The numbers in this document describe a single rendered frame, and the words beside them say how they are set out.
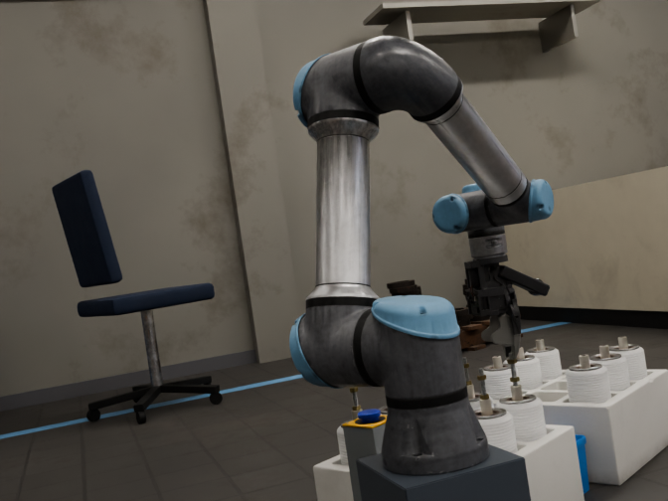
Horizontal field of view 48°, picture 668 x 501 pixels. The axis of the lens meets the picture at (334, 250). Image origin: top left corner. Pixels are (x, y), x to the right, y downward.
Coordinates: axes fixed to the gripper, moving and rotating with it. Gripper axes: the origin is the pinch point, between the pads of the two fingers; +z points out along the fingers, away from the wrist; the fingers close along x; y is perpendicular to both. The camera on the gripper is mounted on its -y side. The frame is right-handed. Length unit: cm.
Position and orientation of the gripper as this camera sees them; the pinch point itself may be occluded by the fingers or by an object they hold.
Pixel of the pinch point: (513, 350)
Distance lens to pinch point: 162.6
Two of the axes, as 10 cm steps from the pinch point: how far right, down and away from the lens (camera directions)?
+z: 1.5, 9.9, 0.0
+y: -9.7, 1.4, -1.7
